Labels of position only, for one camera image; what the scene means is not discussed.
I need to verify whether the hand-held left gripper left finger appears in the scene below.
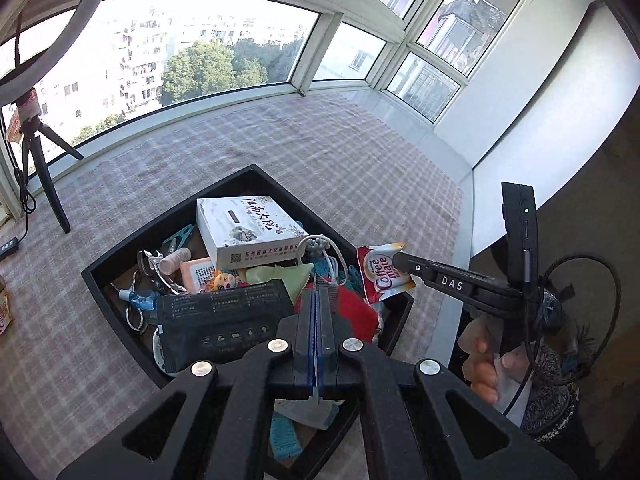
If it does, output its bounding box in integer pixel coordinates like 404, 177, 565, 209
55, 282, 318, 480

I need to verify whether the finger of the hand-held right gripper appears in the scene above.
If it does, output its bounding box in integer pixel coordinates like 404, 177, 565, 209
392, 251, 521, 317

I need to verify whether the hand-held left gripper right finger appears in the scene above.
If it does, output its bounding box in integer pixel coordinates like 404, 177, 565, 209
319, 284, 581, 480

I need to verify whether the red white creamer packet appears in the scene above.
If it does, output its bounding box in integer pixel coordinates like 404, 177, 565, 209
356, 242, 417, 306

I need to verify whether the black storage tray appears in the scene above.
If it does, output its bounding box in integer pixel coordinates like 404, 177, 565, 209
81, 164, 416, 480

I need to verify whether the person's right forearm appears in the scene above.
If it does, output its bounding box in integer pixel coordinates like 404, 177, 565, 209
520, 325, 596, 441

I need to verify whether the person's right hand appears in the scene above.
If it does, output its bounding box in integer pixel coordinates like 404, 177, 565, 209
457, 317, 531, 406

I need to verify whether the red cloth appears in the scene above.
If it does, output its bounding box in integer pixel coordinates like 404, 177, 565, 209
295, 285, 381, 343

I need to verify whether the white paper packet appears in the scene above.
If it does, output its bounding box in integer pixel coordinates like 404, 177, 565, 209
275, 396, 347, 431

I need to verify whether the green cleaning cloth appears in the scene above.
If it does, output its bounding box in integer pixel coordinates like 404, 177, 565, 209
245, 264, 316, 306

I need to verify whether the black foil packet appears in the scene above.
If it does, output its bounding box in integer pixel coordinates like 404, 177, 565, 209
157, 280, 296, 376

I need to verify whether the small cartoon doll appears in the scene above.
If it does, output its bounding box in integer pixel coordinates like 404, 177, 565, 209
202, 270, 248, 293

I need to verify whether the pink tissue packet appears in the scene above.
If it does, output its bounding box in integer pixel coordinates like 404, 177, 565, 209
179, 257, 221, 293

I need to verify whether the white printed cardboard box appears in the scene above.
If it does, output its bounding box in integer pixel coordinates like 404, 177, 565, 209
196, 195, 309, 272

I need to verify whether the beige small tube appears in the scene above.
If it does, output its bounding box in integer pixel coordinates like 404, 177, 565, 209
160, 247, 192, 276

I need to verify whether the teal clothes peg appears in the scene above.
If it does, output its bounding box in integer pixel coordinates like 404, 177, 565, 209
162, 224, 195, 253

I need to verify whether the metal clip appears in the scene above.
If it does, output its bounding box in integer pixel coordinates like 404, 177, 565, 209
137, 249, 188, 296

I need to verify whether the orange white packet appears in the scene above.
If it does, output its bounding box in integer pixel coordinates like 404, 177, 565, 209
0, 280, 14, 337

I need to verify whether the black tripod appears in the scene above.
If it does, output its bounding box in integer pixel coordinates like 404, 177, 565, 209
10, 87, 84, 234

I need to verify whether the white cable bundle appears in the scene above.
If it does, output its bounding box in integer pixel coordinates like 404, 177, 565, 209
300, 235, 351, 286

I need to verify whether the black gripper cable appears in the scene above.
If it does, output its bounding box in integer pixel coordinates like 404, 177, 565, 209
502, 254, 622, 417

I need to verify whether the white window frame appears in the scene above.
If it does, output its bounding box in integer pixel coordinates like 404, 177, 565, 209
0, 0, 546, 223

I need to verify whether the white ring light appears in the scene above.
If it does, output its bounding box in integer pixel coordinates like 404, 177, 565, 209
0, 0, 123, 93

